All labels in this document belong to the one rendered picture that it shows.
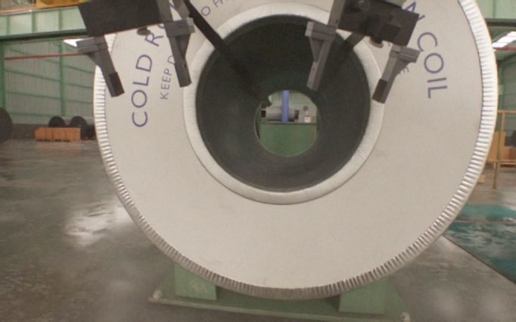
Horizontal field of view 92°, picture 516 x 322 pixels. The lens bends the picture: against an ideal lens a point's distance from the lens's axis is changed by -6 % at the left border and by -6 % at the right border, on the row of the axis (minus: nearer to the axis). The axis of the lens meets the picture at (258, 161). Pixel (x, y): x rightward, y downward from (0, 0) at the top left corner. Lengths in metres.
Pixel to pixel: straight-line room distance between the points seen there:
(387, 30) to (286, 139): 2.86
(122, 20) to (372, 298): 1.13
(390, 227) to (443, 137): 0.29
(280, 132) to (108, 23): 2.88
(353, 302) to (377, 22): 0.97
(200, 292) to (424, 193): 0.89
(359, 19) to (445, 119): 0.48
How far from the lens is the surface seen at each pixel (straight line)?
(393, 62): 0.54
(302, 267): 0.86
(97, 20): 0.51
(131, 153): 0.91
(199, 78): 0.83
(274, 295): 0.91
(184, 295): 1.23
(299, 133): 3.25
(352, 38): 0.82
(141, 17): 0.47
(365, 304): 1.18
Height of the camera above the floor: 0.69
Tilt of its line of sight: 6 degrees down
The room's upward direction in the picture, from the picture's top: 1 degrees clockwise
